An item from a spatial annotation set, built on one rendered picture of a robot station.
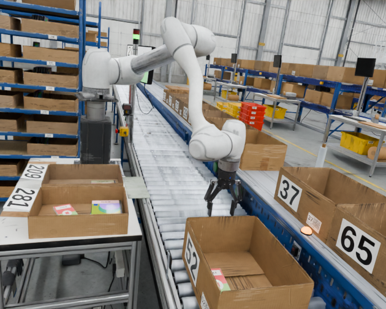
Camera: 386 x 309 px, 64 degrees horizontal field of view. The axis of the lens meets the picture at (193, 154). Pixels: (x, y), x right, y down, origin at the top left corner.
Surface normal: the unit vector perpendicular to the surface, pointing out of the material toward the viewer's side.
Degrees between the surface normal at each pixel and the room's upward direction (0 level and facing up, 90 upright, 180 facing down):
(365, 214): 89
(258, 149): 90
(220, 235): 89
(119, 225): 90
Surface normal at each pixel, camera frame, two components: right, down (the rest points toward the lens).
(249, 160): 0.25, 0.31
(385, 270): -0.96, -0.01
